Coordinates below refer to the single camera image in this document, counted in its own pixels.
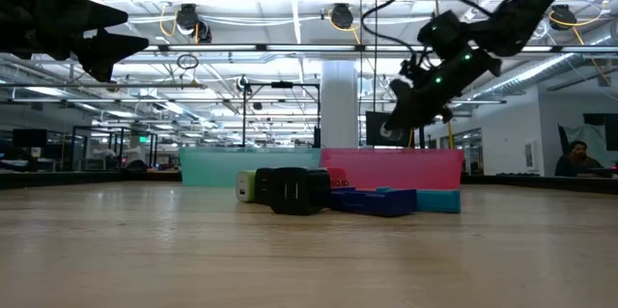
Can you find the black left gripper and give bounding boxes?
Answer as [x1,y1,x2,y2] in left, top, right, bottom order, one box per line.
[0,0,151,83]

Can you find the glossy black dual-port charging adapter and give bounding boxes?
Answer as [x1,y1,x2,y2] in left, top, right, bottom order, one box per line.
[268,166,332,216]

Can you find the green and white charging adapter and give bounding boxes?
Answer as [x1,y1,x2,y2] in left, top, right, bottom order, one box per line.
[235,169,258,204]

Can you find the black hanging monitor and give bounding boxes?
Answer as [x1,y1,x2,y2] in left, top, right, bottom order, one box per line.
[365,110,412,149]

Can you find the pink translucent plastic bin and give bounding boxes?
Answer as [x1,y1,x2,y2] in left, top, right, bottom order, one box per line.
[320,148,465,190]

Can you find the white building pillar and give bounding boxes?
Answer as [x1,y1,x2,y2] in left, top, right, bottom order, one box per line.
[321,60,359,149]

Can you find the small black desk monitor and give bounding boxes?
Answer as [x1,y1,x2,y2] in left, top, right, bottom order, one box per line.
[13,127,48,149]

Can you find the teal translucent plastic bin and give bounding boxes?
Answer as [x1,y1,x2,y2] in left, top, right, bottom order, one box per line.
[178,146,323,188]

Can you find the person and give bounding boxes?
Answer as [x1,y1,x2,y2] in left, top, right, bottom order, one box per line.
[553,140,604,178]

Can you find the black ceiling cable reel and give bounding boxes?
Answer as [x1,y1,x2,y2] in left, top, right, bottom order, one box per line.
[548,3,579,32]
[329,2,355,31]
[174,2,213,44]

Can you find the white wall poster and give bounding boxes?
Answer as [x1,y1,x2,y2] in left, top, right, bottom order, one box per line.
[523,139,539,171]

